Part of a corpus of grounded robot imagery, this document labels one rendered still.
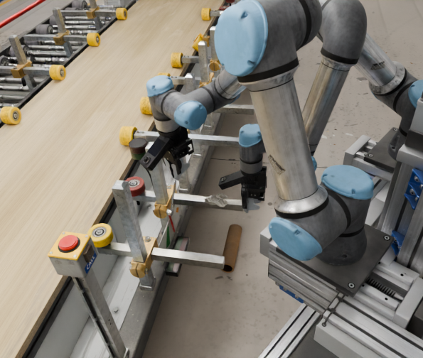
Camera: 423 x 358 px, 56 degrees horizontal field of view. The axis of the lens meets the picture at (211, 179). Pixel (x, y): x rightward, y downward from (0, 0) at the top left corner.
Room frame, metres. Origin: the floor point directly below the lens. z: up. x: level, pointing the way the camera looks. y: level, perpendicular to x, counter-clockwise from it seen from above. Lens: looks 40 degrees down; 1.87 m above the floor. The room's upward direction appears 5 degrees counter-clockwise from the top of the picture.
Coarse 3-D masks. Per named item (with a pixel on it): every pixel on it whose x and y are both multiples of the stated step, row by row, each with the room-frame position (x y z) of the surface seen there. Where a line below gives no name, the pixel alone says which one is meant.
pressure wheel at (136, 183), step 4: (128, 180) 1.17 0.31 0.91; (132, 180) 1.17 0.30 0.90; (136, 180) 1.16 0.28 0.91; (140, 180) 1.16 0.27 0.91; (132, 184) 1.14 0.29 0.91; (136, 184) 1.14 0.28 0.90; (140, 184) 1.14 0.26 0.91; (144, 184) 1.16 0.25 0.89; (132, 188) 1.12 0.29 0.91; (136, 188) 1.12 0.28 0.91; (140, 188) 1.12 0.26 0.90; (144, 188) 1.14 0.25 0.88; (132, 192) 1.11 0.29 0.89; (136, 192) 1.11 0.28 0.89; (140, 192) 1.12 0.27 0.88; (132, 196) 1.11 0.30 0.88
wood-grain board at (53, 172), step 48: (144, 0) 3.46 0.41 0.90; (192, 0) 3.35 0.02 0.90; (96, 48) 2.52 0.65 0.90; (144, 48) 2.45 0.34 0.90; (192, 48) 2.38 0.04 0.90; (48, 96) 1.92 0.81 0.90; (96, 96) 1.88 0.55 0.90; (144, 96) 1.83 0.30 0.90; (0, 144) 1.50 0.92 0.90; (48, 144) 1.47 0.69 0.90; (96, 144) 1.44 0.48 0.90; (0, 192) 1.17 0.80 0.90; (48, 192) 1.14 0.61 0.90; (96, 192) 1.12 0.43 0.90; (0, 240) 0.92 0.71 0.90; (48, 240) 0.90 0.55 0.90; (0, 288) 0.73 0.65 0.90; (48, 288) 0.71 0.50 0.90; (0, 336) 0.57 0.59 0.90
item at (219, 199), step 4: (212, 196) 1.07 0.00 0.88; (216, 196) 1.06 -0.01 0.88; (220, 196) 1.08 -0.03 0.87; (224, 196) 1.07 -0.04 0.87; (208, 200) 1.06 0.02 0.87; (212, 200) 1.06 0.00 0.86; (216, 200) 1.06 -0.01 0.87; (220, 200) 1.05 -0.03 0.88; (224, 200) 1.05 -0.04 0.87; (212, 204) 1.04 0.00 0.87; (216, 204) 1.04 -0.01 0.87; (220, 204) 1.04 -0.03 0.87; (224, 204) 1.04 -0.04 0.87
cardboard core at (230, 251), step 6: (234, 228) 1.63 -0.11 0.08; (240, 228) 1.65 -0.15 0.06; (228, 234) 1.60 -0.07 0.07; (234, 234) 1.58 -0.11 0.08; (240, 234) 1.61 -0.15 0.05; (228, 240) 1.55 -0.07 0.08; (234, 240) 1.54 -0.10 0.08; (228, 246) 1.50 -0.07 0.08; (234, 246) 1.50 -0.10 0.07; (228, 252) 1.45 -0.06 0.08; (234, 252) 1.46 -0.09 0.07; (228, 258) 1.42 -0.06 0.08; (234, 258) 1.42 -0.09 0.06; (228, 264) 1.37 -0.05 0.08; (234, 264) 1.39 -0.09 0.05; (222, 270) 1.39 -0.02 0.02; (228, 270) 1.39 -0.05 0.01
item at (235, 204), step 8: (144, 192) 1.14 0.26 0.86; (152, 192) 1.14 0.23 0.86; (136, 200) 1.13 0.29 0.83; (144, 200) 1.13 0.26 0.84; (152, 200) 1.12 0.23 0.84; (176, 200) 1.09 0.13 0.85; (184, 200) 1.08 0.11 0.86; (192, 200) 1.08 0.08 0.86; (200, 200) 1.07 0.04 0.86; (232, 200) 1.06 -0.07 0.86; (240, 200) 1.05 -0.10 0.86; (216, 208) 1.05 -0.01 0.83; (224, 208) 1.04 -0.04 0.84; (232, 208) 1.04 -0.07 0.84; (240, 208) 1.03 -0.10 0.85
